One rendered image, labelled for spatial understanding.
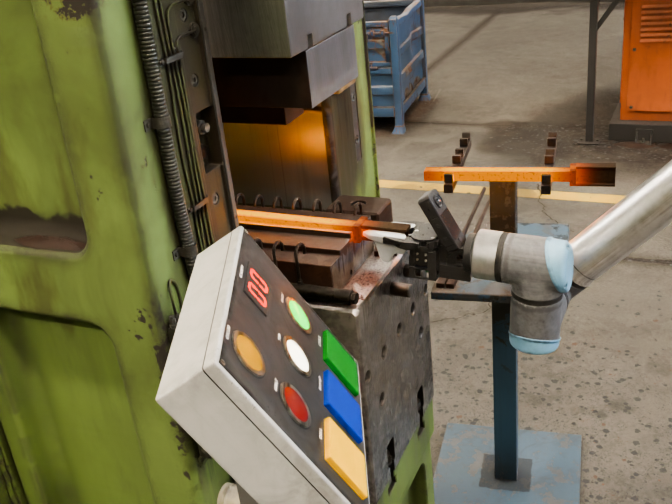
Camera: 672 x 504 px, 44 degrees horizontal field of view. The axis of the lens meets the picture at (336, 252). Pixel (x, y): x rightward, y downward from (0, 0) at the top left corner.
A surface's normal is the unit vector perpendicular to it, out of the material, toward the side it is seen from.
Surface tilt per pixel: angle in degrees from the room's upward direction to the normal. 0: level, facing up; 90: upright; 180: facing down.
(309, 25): 90
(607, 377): 0
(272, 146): 90
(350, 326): 90
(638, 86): 90
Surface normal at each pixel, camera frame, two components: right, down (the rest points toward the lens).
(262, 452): 0.02, 0.44
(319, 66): 0.91, 0.10
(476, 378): -0.10, -0.90
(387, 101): -0.30, 0.44
